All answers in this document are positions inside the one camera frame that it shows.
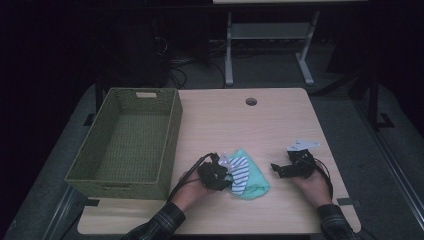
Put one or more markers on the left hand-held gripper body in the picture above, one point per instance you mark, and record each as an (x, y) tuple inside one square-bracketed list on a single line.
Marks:
[(210, 173)]

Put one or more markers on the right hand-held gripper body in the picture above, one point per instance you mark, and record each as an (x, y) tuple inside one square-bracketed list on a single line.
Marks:
[(300, 165)]

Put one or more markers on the mint green baby bib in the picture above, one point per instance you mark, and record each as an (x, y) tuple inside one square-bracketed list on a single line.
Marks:
[(255, 180)]

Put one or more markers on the green woven basket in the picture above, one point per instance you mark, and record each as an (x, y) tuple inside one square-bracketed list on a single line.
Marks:
[(133, 140)]

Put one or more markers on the person's left hand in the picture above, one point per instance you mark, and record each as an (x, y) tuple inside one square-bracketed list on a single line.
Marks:
[(191, 193)]

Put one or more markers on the person's right hand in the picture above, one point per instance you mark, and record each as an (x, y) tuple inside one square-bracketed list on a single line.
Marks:
[(315, 190)]

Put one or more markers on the grey tape strip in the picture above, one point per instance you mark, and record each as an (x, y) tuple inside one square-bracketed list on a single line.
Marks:
[(350, 202)]

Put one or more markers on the black metal stand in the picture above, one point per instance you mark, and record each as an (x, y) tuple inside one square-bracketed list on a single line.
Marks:
[(373, 100)]

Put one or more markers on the black tape strip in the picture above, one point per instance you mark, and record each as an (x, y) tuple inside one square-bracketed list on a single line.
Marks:
[(90, 202)]

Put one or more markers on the metal floor rail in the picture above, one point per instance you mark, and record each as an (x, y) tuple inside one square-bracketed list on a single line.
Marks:
[(65, 213), (396, 173)]

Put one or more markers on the grey metal table frame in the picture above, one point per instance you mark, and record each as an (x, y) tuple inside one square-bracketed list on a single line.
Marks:
[(266, 31)]

